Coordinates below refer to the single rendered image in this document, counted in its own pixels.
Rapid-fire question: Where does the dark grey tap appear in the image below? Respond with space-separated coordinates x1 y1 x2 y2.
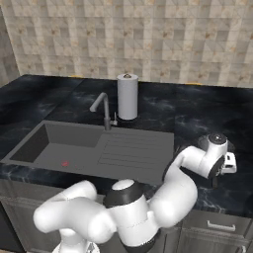
89 92 119 132

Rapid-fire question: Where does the grey cupboard door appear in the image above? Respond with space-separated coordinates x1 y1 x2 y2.
177 226 253 253

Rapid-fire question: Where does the white paper towel roll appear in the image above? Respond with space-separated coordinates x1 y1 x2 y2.
116 72 139 122

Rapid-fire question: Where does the grey sink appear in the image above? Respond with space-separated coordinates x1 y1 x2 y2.
0 119 176 188

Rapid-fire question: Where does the silver drawer handle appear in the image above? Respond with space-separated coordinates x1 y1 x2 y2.
206 219 237 233

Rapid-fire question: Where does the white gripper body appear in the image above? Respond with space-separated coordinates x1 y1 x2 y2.
222 152 238 175

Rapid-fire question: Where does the grey drawer front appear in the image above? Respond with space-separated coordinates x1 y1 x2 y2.
181 209 253 237

